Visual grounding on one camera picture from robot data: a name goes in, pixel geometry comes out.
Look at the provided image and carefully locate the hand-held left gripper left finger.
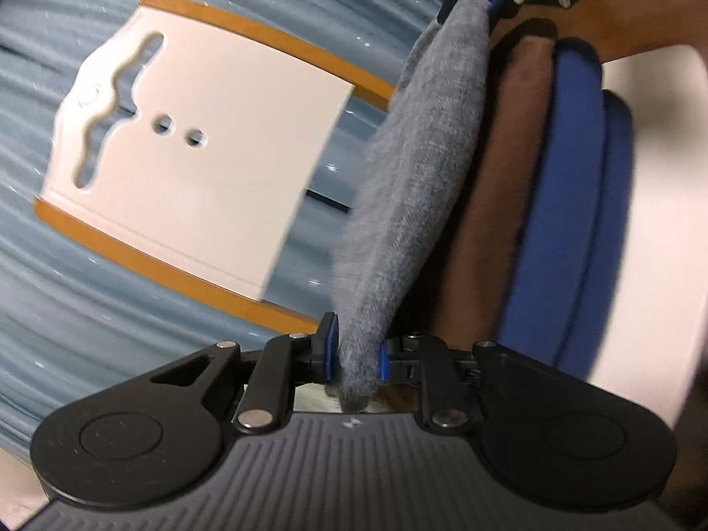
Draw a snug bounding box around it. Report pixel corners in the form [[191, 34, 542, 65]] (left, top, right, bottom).
[[149, 312, 341, 435]]

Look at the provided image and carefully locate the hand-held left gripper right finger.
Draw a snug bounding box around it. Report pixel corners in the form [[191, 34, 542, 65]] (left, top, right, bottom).
[[377, 333, 554, 432]]

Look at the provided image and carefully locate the grey knit garment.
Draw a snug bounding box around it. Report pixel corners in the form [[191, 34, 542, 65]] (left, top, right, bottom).
[[329, 0, 493, 416]]

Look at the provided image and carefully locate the brown folded cloth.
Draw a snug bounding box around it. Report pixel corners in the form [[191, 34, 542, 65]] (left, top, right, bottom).
[[431, 19, 559, 355]]

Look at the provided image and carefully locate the white headboard with orange edge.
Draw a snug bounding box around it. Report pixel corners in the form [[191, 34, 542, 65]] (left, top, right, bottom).
[[33, 0, 396, 335]]

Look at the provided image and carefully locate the blue folded cloth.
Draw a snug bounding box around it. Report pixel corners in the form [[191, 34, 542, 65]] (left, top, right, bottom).
[[495, 36, 637, 382]]

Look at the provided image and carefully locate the white furniture panel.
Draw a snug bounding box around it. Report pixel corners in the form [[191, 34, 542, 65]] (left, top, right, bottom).
[[586, 47, 708, 427]]

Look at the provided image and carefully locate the blue-grey curtain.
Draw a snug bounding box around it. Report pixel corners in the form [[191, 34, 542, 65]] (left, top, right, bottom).
[[0, 0, 460, 454]]

